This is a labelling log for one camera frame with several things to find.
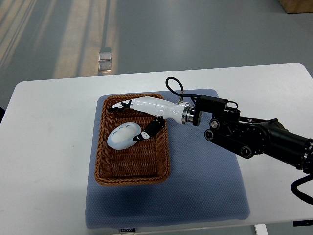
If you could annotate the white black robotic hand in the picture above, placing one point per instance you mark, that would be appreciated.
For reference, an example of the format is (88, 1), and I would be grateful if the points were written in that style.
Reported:
(160, 109)

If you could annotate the blue white plush toy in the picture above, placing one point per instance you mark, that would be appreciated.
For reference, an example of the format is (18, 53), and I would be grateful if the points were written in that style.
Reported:
(122, 136)

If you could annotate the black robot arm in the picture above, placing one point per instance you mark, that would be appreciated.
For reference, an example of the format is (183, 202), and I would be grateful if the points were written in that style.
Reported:
(247, 137)

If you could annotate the brown wicker basket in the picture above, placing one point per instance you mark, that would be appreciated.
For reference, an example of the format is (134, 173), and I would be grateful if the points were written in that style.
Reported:
(146, 162)

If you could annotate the blue foam mat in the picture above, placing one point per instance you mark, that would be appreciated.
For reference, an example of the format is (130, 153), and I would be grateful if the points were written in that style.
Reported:
(205, 185)

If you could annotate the metal floor box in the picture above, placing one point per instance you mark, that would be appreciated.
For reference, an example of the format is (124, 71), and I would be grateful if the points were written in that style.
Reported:
(105, 60)

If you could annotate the white table leg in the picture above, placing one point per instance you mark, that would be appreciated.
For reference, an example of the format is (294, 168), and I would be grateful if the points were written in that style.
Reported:
(260, 229)

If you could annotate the wooden box corner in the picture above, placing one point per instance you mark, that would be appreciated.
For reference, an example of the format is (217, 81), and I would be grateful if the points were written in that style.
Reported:
(297, 6)

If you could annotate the black table control panel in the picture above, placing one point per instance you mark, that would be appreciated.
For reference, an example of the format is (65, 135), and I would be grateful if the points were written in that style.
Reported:
(303, 223)

